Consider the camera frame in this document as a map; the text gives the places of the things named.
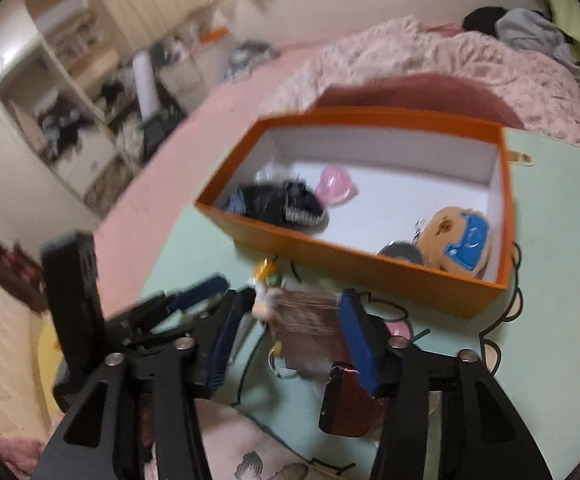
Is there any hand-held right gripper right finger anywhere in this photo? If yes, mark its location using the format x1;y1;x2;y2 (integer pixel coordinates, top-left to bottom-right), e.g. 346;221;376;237
339;289;553;480

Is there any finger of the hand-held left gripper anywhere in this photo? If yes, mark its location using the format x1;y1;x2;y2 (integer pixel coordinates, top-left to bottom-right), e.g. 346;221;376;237
120;305;228;348
105;273;231;328

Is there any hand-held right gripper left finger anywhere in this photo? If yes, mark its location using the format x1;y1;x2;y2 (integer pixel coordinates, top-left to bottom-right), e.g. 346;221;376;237
30;287;258;480

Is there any brown drink carton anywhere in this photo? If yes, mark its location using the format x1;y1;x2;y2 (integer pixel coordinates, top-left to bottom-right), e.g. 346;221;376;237
270;287;356;376

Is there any red and black snack packet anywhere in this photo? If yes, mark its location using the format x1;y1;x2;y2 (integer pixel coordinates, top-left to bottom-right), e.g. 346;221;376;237
318;360;396;438

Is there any orange cardboard box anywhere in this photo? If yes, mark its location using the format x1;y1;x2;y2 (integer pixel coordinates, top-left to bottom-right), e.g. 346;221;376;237
193;106;517;320

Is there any yellow cloth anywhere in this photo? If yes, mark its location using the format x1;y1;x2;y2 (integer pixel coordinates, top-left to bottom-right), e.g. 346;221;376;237
35;325;64;363

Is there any dark red patterned cloth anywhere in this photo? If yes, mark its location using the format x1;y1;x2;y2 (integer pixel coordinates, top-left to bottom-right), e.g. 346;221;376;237
0;210;46;311

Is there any cream quilted bedding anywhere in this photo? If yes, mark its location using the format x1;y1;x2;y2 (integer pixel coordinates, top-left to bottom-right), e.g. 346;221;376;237
0;270;56;441

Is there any clear capsule with dark toy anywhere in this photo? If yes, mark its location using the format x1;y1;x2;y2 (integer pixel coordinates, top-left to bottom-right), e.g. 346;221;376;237
377;241;425;265

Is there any pink bed sheet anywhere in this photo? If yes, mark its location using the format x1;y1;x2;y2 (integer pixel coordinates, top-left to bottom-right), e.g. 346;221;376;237
95;45;321;306

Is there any pink plastic capsule half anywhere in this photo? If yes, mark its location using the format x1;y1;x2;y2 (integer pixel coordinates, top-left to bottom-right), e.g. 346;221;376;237
315;165;359;206

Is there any dark bag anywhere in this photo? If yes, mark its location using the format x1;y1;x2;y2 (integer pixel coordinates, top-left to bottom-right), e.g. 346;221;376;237
140;105;186;161

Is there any mint green cartoon mat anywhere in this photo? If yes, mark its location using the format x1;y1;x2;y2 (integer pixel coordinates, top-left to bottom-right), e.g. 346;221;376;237
140;127;580;480

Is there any white paper roll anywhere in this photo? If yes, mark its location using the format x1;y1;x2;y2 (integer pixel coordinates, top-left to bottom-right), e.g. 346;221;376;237
131;51;162;118

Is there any brown cardboard carton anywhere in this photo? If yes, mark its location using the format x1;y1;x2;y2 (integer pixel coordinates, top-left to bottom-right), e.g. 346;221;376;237
160;55;206;106

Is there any blue grey clothes pile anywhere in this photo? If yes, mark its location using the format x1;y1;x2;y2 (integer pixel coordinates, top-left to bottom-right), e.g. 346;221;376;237
222;42;281;81

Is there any dark red cushion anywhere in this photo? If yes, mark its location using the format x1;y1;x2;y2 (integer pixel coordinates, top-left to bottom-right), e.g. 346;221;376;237
317;73;526;131

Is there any pink floral blanket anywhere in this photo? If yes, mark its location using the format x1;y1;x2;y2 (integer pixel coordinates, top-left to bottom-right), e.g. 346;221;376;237
260;16;580;148

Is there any black cloth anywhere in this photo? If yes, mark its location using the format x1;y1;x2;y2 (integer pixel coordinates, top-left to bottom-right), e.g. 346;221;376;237
462;6;510;38

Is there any grey clothing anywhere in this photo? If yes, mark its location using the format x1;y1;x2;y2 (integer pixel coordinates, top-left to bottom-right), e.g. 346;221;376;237
495;7;580;83

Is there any white-haired figurine keychain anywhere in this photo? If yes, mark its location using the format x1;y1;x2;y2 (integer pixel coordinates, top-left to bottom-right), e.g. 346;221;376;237
249;257;298;380

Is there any round brown plush keychain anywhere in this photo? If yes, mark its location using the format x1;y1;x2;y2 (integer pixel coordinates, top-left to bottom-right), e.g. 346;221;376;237
416;205;494;279

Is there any white wall shelving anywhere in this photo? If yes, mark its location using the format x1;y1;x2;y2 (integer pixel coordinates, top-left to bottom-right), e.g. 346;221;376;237
0;0;141;221

